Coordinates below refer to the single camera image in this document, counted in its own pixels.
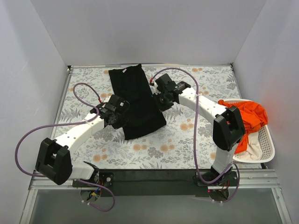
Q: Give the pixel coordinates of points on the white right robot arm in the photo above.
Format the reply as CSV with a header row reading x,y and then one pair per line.
x,y
228,127

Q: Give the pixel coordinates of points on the aluminium frame rail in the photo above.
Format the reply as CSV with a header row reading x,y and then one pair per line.
x,y
258,179

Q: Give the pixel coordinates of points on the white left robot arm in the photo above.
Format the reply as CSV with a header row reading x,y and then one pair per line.
x,y
54,157

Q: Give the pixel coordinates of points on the floral patterned table mat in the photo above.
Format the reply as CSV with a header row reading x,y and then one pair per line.
x,y
184,141

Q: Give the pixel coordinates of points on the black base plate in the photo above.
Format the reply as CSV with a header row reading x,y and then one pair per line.
x,y
161,182

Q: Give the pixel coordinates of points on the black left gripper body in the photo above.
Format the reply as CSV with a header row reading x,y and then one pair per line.
x,y
117,120

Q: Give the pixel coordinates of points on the white laundry basket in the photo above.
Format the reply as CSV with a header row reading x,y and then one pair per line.
x,y
264,138

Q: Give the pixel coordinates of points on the black t shirt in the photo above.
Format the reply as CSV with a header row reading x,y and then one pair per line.
x,y
144,116

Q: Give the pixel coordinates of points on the orange t shirt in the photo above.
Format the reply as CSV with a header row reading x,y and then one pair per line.
x,y
254,117

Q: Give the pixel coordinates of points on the cream t shirt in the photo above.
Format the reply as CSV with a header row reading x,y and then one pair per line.
x,y
254,151

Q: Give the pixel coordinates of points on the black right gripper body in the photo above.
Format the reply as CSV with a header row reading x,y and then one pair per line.
x,y
161,102

